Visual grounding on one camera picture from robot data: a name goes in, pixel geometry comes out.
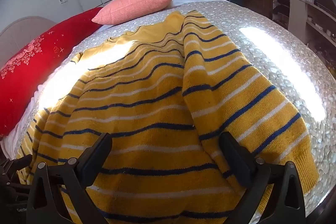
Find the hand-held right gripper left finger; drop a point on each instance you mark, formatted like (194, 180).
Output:
(96, 153)

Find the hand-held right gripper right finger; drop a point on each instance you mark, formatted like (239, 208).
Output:
(236, 158)

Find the yellow striped knit sweater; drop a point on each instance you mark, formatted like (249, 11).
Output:
(157, 108)

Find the red embroidered pillow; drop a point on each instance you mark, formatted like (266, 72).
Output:
(31, 66)

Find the grey spotted bedspread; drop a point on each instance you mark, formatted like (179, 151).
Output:
(262, 37)

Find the grey padded headboard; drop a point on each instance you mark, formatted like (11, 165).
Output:
(21, 32)

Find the pink knit pillow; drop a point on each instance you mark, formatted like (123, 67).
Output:
(135, 5)

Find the cluttered shelf unit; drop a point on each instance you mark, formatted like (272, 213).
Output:
(296, 11)

